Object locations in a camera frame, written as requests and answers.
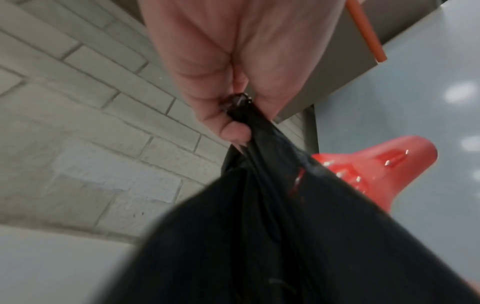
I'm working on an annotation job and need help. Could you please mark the black fabric drawstring bag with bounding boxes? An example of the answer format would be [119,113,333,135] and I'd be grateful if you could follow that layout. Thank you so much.
[83,92,480,304]

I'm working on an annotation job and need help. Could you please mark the orange and grey cabinet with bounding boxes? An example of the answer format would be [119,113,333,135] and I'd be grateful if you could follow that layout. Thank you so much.
[271,0,447,125]

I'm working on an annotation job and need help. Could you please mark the light grey partition board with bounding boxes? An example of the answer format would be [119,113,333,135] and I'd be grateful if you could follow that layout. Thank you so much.
[312,0,480,286]

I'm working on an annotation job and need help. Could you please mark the red hair dryer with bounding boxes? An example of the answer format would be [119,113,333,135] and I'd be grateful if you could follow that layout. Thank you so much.
[286,135,439,213]

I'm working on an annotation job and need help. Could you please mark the person's left hand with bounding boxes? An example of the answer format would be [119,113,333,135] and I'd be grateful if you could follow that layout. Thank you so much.
[137,0,348,143]

